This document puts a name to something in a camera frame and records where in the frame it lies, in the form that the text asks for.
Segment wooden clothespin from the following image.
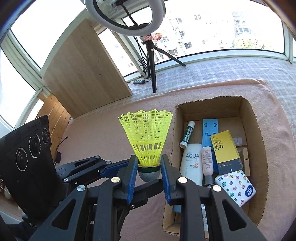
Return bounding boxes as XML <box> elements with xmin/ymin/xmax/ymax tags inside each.
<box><xmin>242</xmin><ymin>148</ymin><xmax>250</xmax><ymax>177</ymax></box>

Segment patterned white tissue pack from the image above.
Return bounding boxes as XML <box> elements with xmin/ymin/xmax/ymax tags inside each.
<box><xmin>214</xmin><ymin>170</ymin><xmax>256</xmax><ymax>207</ymax></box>

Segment grey checked bed sheet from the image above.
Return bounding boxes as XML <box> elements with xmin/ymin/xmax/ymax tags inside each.
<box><xmin>127</xmin><ymin>56</ymin><xmax>296</xmax><ymax>130</ymax></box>

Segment black inline cable switch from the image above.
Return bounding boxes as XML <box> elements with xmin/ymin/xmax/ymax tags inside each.
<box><xmin>133</xmin><ymin>79</ymin><xmax>146</xmax><ymax>85</ymax></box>

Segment yellow black ruler card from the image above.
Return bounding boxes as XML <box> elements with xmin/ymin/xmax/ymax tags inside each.
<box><xmin>211</xmin><ymin>130</ymin><xmax>243</xmax><ymax>175</ymax></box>

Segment black power adapter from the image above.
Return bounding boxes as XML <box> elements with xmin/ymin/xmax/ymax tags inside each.
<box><xmin>54</xmin><ymin>151</ymin><xmax>62</xmax><ymax>164</ymax></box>

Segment white blue sunscreen tube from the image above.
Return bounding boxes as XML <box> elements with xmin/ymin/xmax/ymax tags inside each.
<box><xmin>180</xmin><ymin>144</ymin><xmax>203</xmax><ymax>186</ymax></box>

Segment white ring light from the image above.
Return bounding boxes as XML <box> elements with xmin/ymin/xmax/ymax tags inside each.
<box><xmin>84</xmin><ymin>0</ymin><xmax>166</xmax><ymax>37</ymax></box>

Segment black cable with plug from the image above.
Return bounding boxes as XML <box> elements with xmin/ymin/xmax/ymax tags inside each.
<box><xmin>56</xmin><ymin>136</ymin><xmax>69</xmax><ymax>153</ymax></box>

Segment small pink grey-capped bottle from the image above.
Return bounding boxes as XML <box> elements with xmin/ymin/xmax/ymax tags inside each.
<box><xmin>201</xmin><ymin>147</ymin><xmax>214</xmax><ymax>185</ymax></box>

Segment blue plastic phone stand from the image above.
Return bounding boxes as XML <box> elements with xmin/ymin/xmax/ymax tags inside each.
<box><xmin>202</xmin><ymin>119</ymin><xmax>218</xmax><ymax>150</ymax></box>

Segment large light wooden board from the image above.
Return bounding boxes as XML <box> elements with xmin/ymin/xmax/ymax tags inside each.
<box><xmin>43</xmin><ymin>20</ymin><xmax>132</xmax><ymax>118</ymax></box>

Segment brown cardboard box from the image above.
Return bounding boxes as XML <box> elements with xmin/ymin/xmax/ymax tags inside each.
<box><xmin>171</xmin><ymin>96</ymin><xmax>268</xmax><ymax>225</ymax></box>

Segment yellow plastic shuttlecock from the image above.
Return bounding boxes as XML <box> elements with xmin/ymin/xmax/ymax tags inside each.
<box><xmin>118</xmin><ymin>109</ymin><xmax>173</xmax><ymax>182</ymax></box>

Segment green white glue stick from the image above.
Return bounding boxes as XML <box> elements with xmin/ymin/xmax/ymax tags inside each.
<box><xmin>179</xmin><ymin>120</ymin><xmax>195</xmax><ymax>149</ymax></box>

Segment pine slat wooden panel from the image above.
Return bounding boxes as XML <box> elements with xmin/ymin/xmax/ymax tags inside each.
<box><xmin>36</xmin><ymin>93</ymin><xmax>71</xmax><ymax>160</ymax></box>

